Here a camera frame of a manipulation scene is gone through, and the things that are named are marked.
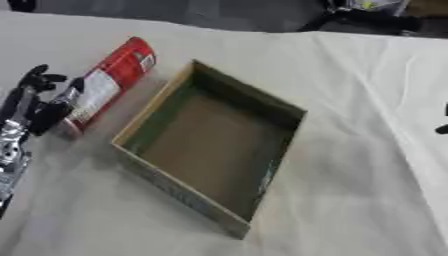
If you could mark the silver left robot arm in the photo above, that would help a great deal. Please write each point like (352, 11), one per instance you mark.
(11, 146)

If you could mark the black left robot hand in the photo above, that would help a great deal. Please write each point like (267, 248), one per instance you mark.
(46, 113)

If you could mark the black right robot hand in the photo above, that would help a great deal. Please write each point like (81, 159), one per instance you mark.
(443, 126)

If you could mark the red cylindrical bottle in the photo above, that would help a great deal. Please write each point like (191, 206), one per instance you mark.
(108, 83)

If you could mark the open cardboard box green inside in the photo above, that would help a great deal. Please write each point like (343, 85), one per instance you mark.
(216, 140)

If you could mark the dark chair base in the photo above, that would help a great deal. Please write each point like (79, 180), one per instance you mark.
(22, 5)

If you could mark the black tripod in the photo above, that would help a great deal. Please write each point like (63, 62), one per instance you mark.
(361, 18)

